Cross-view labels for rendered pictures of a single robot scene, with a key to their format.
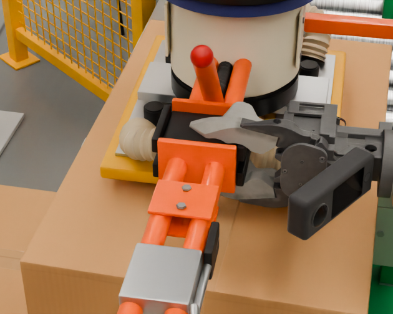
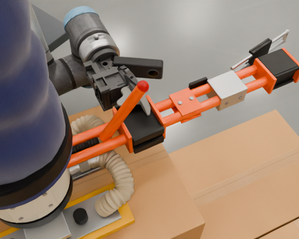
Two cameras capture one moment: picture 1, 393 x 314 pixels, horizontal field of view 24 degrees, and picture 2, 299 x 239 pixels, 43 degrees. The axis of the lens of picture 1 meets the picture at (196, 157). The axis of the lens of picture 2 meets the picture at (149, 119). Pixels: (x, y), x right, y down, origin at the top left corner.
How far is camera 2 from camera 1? 1.10 m
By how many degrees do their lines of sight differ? 78
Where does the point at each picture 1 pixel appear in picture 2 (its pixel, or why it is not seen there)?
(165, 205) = (195, 103)
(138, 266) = (231, 90)
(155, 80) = (51, 233)
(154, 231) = (209, 100)
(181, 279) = (224, 77)
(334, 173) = (137, 60)
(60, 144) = not seen: outside the picture
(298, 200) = (161, 63)
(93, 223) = (159, 210)
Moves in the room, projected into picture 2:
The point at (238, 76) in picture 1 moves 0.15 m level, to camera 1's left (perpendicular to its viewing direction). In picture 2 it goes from (78, 136) to (119, 191)
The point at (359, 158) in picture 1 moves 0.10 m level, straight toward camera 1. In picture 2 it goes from (121, 58) to (161, 45)
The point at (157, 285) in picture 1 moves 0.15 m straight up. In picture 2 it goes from (233, 81) to (247, 29)
